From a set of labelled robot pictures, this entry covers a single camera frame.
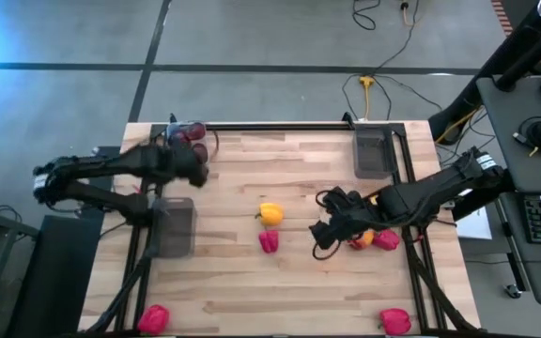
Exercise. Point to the black angled stand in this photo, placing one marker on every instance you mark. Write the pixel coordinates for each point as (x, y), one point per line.
(510, 51)

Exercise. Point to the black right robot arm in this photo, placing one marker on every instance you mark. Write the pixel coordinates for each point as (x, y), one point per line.
(439, 188)

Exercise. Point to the red and yellow apple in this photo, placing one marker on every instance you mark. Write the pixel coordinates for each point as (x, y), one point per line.
(366, 241)

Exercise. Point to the clear plastic bin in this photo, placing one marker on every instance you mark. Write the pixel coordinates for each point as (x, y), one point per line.
(172, 127)

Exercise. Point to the dark grey plastic bin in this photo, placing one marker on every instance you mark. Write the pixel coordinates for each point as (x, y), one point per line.
(373, 152)

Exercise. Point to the dark side table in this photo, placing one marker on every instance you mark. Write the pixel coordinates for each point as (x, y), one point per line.
(3, 223)

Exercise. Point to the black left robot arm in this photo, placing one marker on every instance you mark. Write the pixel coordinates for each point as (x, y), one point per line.
(111, 164)

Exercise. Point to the clear bin left edge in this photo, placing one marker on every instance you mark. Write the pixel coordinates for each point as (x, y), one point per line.
(176, 230)

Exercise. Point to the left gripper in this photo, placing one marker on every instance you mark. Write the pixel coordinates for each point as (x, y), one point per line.
(176, 162)

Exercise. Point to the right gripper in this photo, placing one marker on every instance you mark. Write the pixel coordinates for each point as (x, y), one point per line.
(352, 213)

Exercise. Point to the black aluminium rig frame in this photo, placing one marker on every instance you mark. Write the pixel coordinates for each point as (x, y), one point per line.
(275, 127)

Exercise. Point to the grey desk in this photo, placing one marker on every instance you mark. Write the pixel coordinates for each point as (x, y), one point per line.
(496, 108)

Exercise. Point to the desk caster wheel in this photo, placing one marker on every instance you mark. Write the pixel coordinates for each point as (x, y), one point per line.
(513, 291)

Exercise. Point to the white paper sheet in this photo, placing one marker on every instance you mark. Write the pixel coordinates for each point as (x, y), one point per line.
(474, 227)

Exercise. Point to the small red bell pepper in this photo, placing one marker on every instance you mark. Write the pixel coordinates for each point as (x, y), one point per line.
(269, 241)

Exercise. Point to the orange striped floor strip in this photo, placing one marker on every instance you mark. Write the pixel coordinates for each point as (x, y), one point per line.
(501, 16)

